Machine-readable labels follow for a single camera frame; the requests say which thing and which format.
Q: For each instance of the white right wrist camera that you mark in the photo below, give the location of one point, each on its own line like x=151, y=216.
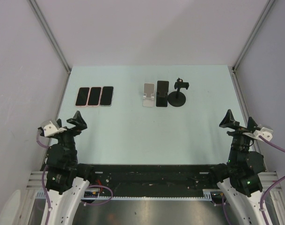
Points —
x=263, y=133

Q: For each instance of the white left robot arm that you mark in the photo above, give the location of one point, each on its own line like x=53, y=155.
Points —
x=61, y=206

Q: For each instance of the black folding phone stand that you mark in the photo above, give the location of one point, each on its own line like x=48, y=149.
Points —
x=162, y=93

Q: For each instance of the white slotted cable duct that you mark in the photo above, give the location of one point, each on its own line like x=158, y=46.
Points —
x=204, y=195

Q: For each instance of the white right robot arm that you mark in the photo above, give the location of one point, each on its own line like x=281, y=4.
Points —
x=238, y=179

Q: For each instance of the silver folding phone stand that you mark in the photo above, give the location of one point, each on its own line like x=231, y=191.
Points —
x=148, y=95

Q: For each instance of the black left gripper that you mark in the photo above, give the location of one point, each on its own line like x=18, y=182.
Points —
x=77, y=120

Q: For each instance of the black round base phone stand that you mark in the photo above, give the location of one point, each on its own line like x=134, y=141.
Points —
x=177, y=98

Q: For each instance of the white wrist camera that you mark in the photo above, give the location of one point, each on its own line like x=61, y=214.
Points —
x=50, y=128
x=263, y=133

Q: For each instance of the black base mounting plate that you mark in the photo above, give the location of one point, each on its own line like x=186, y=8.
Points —
x=134, y=179

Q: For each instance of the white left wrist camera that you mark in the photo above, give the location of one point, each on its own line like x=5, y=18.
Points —
x=50, y=128

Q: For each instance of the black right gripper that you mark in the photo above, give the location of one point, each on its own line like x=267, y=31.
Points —
x=251, y=124

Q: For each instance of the pink cased smartphone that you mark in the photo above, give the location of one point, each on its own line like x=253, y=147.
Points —
x=82, y=96
x=94, y=96

